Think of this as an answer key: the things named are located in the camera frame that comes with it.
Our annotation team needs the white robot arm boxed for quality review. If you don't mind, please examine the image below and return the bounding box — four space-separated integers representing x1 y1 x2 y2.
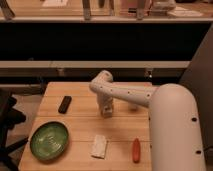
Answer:
89 70 206 171

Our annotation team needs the white sponge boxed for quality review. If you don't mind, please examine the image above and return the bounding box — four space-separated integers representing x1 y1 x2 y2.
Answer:
91 135 107 159

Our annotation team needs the black rectangular block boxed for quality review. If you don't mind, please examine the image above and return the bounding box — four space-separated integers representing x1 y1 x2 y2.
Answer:
58 96 72 114

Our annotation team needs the orange carrot toy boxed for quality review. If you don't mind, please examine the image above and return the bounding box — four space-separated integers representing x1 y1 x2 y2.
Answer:
132 138 141 163

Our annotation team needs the green bowl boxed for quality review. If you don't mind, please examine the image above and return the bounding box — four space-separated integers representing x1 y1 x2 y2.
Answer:
30 121 69 162

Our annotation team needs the black office chair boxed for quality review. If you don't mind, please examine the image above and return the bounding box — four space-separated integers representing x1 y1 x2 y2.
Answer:
0 89 28 171

